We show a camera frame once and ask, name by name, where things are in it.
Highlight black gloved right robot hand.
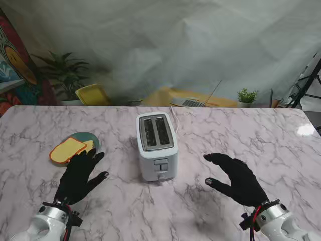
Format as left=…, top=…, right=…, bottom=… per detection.
left=203, top=153, right=270, bottom=208

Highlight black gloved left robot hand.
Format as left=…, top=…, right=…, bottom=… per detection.
left=54, top=148, right=110, bottom=204

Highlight teal round plate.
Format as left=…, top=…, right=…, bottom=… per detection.
left=51, top=131, right=101, bottom=168

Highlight yellow plastic chair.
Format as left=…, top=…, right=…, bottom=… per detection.
left=75, top=84, right=112, bottom=106

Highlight small green potted plant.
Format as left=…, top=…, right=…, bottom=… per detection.
left=237, top=88, right=259, bottom=108

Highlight white two-slot toaster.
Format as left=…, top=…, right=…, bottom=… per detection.
left=136, top=112, right=179, bottom=183

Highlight open silver laptop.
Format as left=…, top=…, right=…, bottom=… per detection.
left=170, top=80, right=223, bottom=108

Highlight large green potted plant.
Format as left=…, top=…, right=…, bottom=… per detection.
left=32, top=51, right=91, bottom=106

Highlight black tripod stand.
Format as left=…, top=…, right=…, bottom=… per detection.
left=292, top=54, right=321, bottom=108

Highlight yellow wooden desk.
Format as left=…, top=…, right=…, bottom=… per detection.
left=144, top=86, right=238, bottom=108

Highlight colourful smiley mural banner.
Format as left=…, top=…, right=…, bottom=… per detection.
left=0, top=7, right=57, bottom=117

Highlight white crumpled backdrop sheet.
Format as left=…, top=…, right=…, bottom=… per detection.
left=0, top=0, right=321, bottom=106

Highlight left arm red black cables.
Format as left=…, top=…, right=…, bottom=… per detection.
left=61, top=198, right=83, bottom=241

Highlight white toaster power cord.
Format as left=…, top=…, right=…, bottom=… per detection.
left=170, top=105, right=180, bottom=135

